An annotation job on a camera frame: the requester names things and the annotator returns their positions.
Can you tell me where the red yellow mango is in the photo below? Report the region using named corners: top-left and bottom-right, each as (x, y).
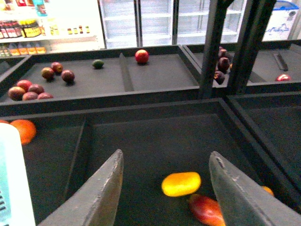
top-left (188, 194), bottom-right (226, 226)

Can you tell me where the white chest freezer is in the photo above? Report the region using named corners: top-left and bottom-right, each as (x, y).
top-left (262, 0), bottom-right (299, 41)

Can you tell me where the light blue plastic basket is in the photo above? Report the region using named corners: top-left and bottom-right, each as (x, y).
top-left (0, 123), bottom-right (36, 226)

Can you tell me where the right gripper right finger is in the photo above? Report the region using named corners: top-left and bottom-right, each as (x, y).
top-left (209, 152), bottom-right (296, 226)

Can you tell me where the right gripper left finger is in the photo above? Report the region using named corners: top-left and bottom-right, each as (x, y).
top-left (40, 149), bottom-right (124, 226)

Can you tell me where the white grocery shelf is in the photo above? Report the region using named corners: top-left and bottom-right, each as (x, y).
top-left (0, 0), bottom-right (105, 57)

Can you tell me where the black metal shelf post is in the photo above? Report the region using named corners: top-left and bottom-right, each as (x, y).
top-left (198, 0), bottom-right (276, 99)

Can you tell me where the red apple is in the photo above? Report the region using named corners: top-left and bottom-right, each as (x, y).
top-left (135, 49), bottom-right (149, 64)

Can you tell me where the green avocado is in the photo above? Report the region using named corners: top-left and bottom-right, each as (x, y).
top-left (92, 59), bottom-right (104, 69)

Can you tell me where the glass door refrigerator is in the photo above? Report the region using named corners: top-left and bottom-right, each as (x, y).
top-left (98, 0), bottom-right (247, 49)

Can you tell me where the orange fruit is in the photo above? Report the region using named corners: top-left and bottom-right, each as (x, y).
top-left (10, 120), bottom-right (37, 145)

